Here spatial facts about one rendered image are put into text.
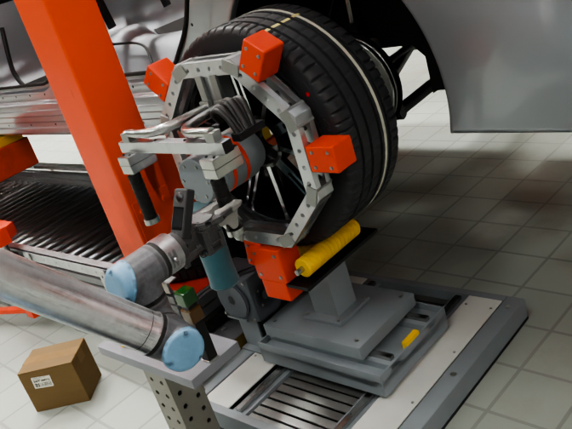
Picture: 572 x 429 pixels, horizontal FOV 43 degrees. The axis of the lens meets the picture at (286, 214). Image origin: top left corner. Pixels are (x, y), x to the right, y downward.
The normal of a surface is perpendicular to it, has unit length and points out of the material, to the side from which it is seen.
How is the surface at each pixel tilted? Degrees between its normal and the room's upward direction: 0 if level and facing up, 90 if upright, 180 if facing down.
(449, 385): 0
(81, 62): 90
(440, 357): 0
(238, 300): 90
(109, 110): 90
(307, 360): 90
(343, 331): 0
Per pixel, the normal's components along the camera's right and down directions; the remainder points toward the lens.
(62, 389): -0.04, 0.41
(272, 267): -0.63, 0.47
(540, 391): -0.28, -0.88
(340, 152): 0.72, 0.07
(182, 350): 0.54, 0.22
